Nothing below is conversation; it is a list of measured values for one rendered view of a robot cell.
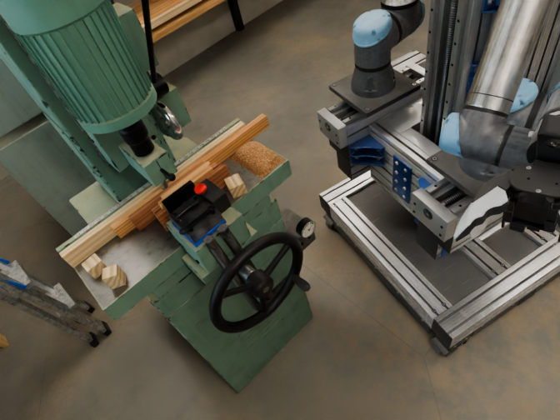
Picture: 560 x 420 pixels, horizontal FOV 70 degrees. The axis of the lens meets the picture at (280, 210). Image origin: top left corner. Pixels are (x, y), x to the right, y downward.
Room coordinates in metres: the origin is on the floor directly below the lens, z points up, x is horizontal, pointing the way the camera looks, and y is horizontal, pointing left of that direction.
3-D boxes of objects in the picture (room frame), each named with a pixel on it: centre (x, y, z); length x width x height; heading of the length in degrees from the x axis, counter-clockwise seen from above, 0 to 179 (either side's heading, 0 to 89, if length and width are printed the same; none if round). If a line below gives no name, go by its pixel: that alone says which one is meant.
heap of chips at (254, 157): (0.87, 0.02, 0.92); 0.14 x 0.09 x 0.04; 30
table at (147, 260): (0.73, 0.22, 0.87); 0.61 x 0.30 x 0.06; 120
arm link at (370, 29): (1.16, -0.44, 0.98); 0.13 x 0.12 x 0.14; 120
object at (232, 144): (0.87, 0.19, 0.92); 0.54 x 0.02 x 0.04; 120
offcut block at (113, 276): (0.60, 0.42, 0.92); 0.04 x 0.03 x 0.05; 92
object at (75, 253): (0.84, 0.29, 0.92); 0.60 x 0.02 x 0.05; 120
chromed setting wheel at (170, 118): (1.00, 0.23, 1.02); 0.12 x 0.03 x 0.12; 30
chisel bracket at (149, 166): (0.84, 0.28, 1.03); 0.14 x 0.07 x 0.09; 30
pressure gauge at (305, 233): (0.77, -0.06, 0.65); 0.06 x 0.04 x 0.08; 120
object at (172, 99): (1.06, 0.23, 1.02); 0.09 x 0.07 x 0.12; 120
